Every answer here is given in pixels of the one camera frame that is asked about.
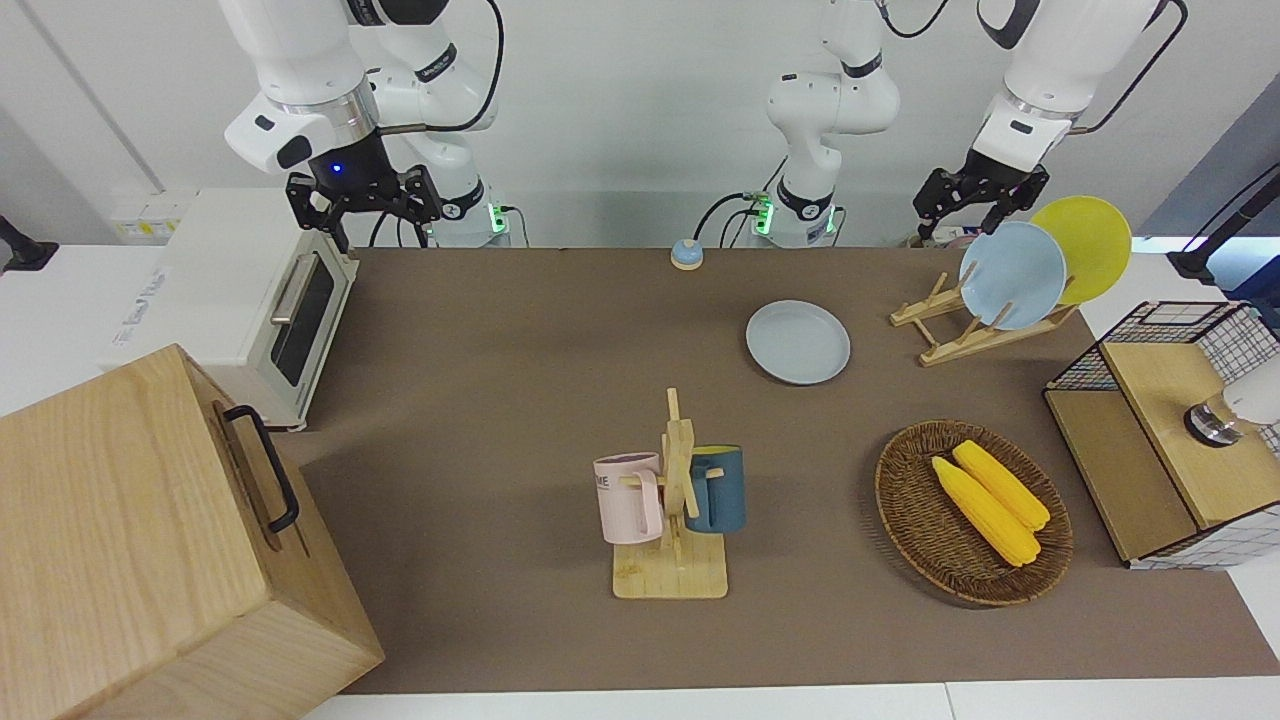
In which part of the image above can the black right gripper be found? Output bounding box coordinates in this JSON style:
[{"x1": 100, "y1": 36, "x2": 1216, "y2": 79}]
[{"x1": 287, "y1": 128, "x2": 443, "y2": 255}]

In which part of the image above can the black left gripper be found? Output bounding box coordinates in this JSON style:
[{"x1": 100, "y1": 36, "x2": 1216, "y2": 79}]
[{"x1": 912, "y1": 150, "x2": 1051, "y2": 244}]

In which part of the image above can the gray plate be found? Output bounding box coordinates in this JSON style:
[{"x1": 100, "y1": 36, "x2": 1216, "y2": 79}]
[{"x1": 745, "y1": 300, "x2": 852, "y2": 386}]

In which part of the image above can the light blue plate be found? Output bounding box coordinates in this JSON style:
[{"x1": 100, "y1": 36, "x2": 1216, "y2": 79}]
[{"x1": 959, "y1": 221, "x2": 1068, "y2": 331}]

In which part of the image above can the wooden plate rack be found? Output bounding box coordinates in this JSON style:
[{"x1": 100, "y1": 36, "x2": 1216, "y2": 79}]
[{"x1": 890, "y1": 262, "x2": 1081, "y2": 368}]

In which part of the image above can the yellow plate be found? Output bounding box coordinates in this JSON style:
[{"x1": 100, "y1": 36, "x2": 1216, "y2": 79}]
[{"x1": 1030, "y1": 195, "x2": 1133, "y2": 306}]

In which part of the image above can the brown table mat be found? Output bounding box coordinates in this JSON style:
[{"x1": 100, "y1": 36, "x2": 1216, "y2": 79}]
[{"x1": 270, "y1": 247, "x2": 1280, "y2": 696}]

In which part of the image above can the white toaster oven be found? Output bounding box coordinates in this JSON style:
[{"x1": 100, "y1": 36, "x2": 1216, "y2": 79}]
[{"x1": 100, "y1": 187, "x2": 361, "y2": 433}]

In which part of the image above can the yellow corn cob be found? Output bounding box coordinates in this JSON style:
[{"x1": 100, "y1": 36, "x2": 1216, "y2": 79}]
[
  {"x1": 931, "y1": 456, "x2": 1042, "y2": 568},
  {"x1": 952, "y1": 440, "x2": 1051, "y2": 532}
]

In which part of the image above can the brown wicker basket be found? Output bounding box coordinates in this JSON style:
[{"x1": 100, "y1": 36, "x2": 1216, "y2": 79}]
[{"x1": 875, "y1": 420, "x2": 1075, "y2": 607}]

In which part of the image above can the white cylinder with silver base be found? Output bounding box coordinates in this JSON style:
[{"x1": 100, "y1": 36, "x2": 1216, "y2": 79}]
[{"x1": 1184, "y1": 355, "x2": 1280, "y2": 449}]

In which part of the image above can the dark blue mug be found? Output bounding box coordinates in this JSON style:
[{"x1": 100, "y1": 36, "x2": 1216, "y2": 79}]
[{"x1": 686, "y1": 445, "x2": 747, "y2": 535}]

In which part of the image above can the pink mug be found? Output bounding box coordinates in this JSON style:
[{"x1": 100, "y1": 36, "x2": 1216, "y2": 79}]
[{"x1": 593, "y1": 452, "x2": 665, "y2": 546}]

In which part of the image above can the wooden cabinet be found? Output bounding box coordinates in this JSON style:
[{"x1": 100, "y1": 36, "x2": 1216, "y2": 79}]
[{"x1": 0, "y1": 343, "x2": 386, "y2": 720}]

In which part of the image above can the wooden mug tree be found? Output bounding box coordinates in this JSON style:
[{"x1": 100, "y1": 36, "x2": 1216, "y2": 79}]
[{"x1": 612, "y1": 387, "x2": 729, "y2": 601}]

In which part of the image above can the black base cable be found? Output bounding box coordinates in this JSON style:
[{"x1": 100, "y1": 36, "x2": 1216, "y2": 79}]
[
  {"x1": 694, "y1": 190, "x2": 766, "y2": 249},
  {"x1": 366, "y1": 205, "x2": 433, "y2": 249}
]

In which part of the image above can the silver toaster door handle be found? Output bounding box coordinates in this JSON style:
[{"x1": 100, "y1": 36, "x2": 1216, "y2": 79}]
[{"x1": 270, "y1": 252, "x2": 319, "y2": 326}]

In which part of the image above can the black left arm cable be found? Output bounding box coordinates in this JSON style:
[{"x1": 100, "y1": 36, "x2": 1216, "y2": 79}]
[{"x1": 1072, "y1": 0, "x2": 1191, "y2": 136}]

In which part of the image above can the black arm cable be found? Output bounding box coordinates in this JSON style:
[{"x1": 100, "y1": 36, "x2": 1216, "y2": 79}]
[
  {"x1": 378, "y1": 0, "x2": 506, "y2": 136},
  {"x1": 1072, "y1": 0, "x2": 1191, "y2": 136}
]

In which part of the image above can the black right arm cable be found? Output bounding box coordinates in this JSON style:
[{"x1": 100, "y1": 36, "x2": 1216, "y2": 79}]
[{"x1": 378, "y1": 0, "x2": 506, "y2": 136}]

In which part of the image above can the white wall socket panel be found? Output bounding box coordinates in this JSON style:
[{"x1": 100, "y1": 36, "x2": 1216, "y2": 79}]
[{"x1": 113, "y1": 195, "x2": 193, "y2": 243}]

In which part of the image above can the black camera stand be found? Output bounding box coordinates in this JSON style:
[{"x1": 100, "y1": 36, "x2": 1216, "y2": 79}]
[
  {"x1": 1165, "y1": 165, "x2": 1280, "y2": 283},
  {"x1": 0, "y1": 215, "x2": 59, "y2": 276}
]

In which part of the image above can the black cabinet handle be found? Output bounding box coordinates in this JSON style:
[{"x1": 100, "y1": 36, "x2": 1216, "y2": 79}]
[{"x1": 222, "y1": 404, "x2": 301, "y2": 534}]

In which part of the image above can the wire shelf with wooden boards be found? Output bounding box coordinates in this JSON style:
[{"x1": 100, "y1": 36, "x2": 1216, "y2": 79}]
[{"x1": 1042, "y1": 300, "x2": 1280, "y2": 571}]

